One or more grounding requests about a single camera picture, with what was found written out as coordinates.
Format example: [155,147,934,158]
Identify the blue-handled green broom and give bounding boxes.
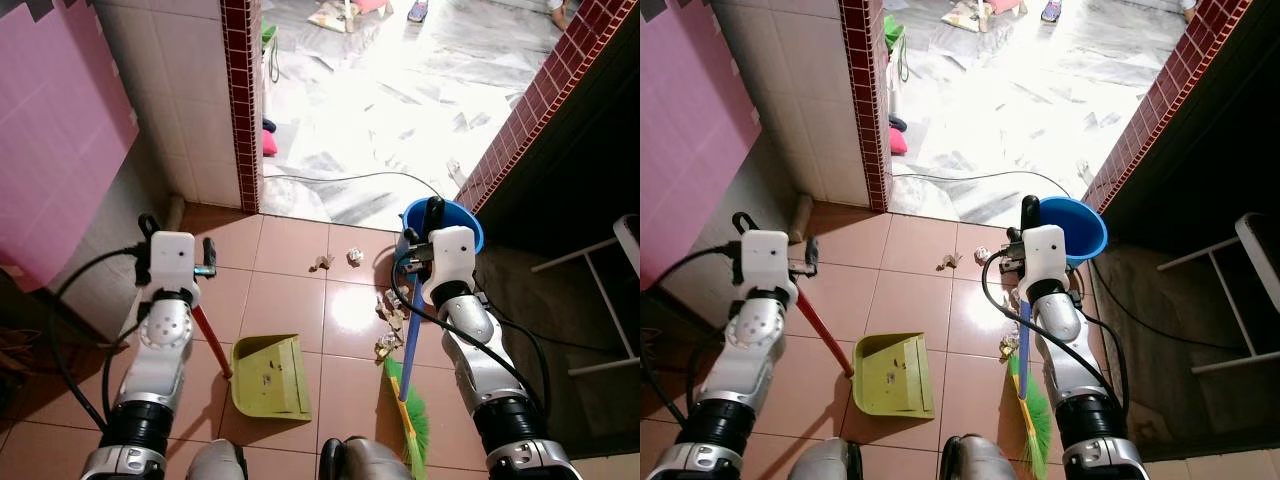
[382,195,447,478]
[1007,194,1054,480]

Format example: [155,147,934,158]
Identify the red-handled green dustpan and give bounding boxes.
[189,303,314,422]
[794,288,937,420]

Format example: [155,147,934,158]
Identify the blue plastic bucket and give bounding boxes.
[1034,195,1110,268]
[396,197,486,273]

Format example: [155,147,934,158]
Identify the red tiled door jamb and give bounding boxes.
[839,0,892,215]
[219,0,264,215]

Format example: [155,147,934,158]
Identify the pink foam mat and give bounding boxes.
[640,0,762,293]
[0,0,140,293]

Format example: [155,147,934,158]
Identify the grey left robot leg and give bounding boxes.
[799,437,867,480]
[184,439,248,480]

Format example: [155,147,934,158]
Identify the grey robot leg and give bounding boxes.
[799,437,867,480]
[184,439,248,480]
[939,434,1032,480]
[317,436,417,480]

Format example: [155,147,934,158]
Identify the grey right robot leg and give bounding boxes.
[317,436,417,480]
[939,434,1032,480]

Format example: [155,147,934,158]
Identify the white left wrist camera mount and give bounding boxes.
[737,229,799,303]
[147,231,197,307]

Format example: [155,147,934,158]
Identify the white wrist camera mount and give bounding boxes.
[1019,224,1068,303]
[147,231,197,307]
[424,225,477,307]
[737,229,799,303]

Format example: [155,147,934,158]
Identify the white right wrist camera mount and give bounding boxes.
[1019,224,1068,303]
[424,225,477,307]

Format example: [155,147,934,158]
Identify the black floor cable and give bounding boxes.
[262,169,443,203]
[890,168,1077,203]

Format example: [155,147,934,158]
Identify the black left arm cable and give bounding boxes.
[640,211,747,401]
[49,213,163,423]

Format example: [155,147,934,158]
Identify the white metal stool frame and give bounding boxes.
[529,214,641,378]
[1157,211,1280,378]

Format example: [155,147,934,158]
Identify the red tiled low wall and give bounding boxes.
[1084,0,1257,213]
[454,0,641,213]

